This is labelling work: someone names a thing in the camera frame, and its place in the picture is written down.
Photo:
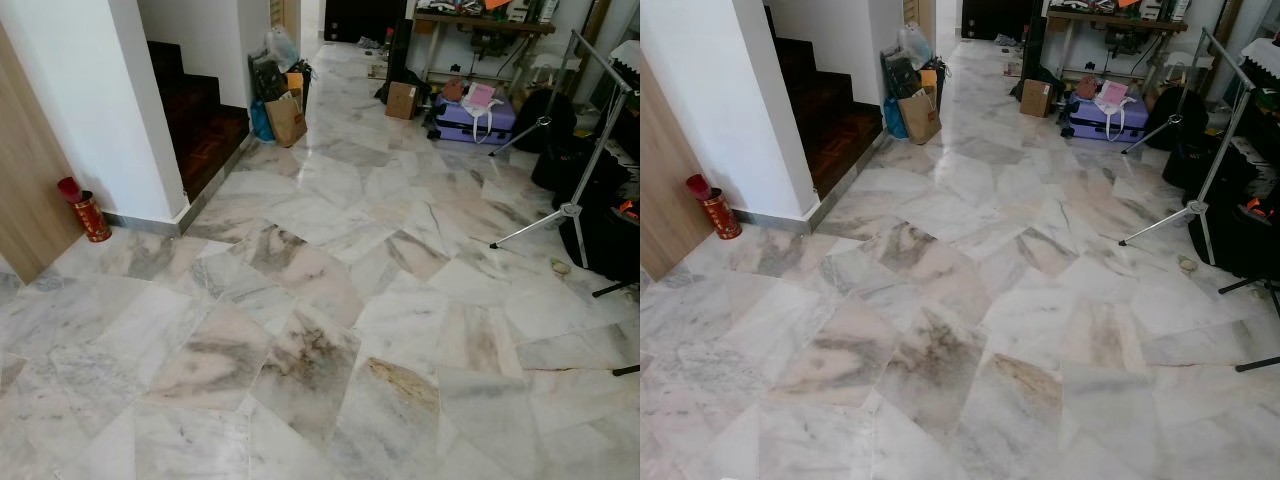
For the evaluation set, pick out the brown paper bag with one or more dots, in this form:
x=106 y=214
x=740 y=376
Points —
x=919 y=118
x=286 y=120

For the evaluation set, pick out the purple suitcase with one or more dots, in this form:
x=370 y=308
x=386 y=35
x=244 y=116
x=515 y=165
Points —
x=470 y=124
x=1095 y=122

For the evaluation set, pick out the wooden work table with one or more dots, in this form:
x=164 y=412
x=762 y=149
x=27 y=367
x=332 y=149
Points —
x=485 y=22
x=1115 y=20

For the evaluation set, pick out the dark brown cabinet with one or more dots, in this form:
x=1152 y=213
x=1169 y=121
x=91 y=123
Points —
x=995 y=15
x=350 y=18

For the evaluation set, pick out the pink white tote bag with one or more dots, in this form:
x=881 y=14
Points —
x=1112 y=95
x=481 y=97

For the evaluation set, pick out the large black equipment bag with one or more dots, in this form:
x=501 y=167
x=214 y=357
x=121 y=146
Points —
x=1235 y=230
x=605 y=235

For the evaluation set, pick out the clear plastic bag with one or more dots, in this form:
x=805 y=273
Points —
x=914 y=45
x=282 y=47

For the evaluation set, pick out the small beige floor object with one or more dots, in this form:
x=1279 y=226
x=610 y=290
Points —
x=560 y=267
x=1187 y=264

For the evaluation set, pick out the dark wooden staircase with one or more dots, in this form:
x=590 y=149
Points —
x=830 y=130
x=200 y=120

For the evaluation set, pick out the black tripod stand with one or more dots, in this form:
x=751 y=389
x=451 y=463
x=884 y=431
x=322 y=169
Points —
x=1250 y=285
x=615 y=290

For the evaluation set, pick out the blue plastic bag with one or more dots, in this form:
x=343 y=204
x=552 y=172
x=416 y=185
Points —
x=260 y=122
x=893 y=118

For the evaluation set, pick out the red tin canister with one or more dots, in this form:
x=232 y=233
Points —
x=722 y=215
x=92 y=218

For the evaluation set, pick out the plain brown cardboard box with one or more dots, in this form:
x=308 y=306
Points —
x=1036 y=98
x=402 y=100

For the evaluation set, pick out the black backpack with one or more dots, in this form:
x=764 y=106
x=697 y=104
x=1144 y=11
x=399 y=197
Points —
x=548 y=118
x=1175 y=115

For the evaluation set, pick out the wooden door panel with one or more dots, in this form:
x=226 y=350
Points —
x=30 y=180
x=665 y=190

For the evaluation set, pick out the small brown pouch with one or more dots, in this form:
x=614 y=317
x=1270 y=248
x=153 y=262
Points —
x=453 y=90
x=1086 y=87

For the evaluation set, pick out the black fabric bag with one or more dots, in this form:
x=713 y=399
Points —
x=268 y=78
x=900 y=75

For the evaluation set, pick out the silver tripod stand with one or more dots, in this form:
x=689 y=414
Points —
x=572 y=209
x=1200 y=207

